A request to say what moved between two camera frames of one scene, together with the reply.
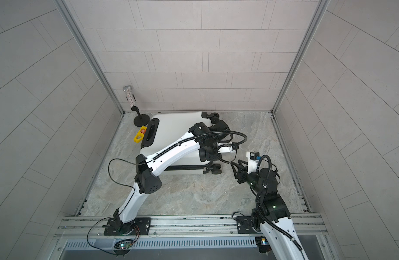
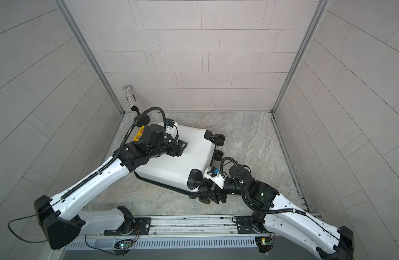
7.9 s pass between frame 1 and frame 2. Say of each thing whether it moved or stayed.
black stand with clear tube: stayed
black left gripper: moved
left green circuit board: stayed
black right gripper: moved
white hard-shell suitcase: moved
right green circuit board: stayed
